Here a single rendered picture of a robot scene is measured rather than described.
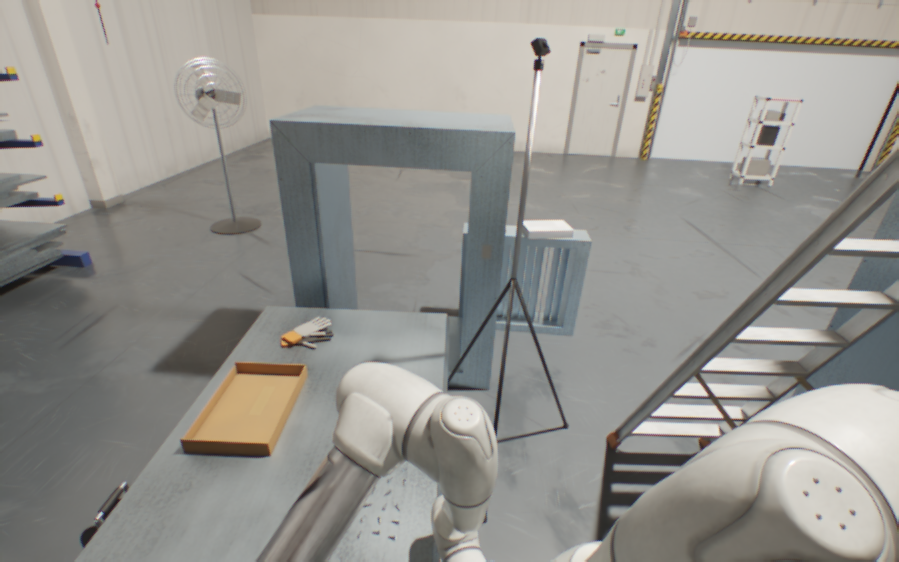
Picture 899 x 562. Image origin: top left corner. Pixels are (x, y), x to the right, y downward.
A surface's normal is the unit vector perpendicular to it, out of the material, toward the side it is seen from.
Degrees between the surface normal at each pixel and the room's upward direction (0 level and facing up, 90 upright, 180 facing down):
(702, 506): 67
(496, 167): 90
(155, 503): 0
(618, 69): 90
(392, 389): 22
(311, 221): 90
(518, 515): 0
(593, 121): 90
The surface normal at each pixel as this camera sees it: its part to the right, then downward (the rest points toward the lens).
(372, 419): -0.32, -0.44
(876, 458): 0.01, -0.69
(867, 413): 0.00, -0.93
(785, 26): -0.08, 0.46
